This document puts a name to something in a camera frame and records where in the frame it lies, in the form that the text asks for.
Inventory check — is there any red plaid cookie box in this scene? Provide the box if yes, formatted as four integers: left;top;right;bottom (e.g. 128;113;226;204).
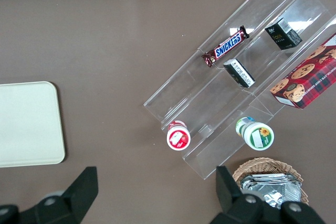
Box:
269;32;336;110

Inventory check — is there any light wicker basket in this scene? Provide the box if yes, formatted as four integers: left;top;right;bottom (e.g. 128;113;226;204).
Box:
232;157;310;208

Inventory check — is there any small black carton box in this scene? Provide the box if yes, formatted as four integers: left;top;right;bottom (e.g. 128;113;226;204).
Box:
223;58;256;89
265;17;303;51

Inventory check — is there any red strawberry yogurt cup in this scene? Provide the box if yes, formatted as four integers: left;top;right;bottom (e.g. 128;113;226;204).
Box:
166;120;191;151

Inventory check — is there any clear acrylic stepped shelf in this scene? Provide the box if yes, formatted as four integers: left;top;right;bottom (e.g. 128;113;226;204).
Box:
143;0;336;180

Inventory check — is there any beige plastic tray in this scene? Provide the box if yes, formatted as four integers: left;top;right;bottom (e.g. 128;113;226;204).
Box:
0;81;66;168

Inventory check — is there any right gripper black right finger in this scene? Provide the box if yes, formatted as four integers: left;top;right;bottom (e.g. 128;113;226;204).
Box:
209;165;328;224

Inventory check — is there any silver foil container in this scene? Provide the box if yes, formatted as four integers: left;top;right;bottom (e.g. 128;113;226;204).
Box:
240;173;302;210

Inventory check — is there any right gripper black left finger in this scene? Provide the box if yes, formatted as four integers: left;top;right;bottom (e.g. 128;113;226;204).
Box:
0;166;99;224

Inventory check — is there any Snickers chocolate bar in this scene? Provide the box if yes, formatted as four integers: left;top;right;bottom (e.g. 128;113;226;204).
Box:
201;25;250;68

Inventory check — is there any green lidded yogurt bottle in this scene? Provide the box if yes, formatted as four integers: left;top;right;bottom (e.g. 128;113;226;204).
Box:
235;116;276;151

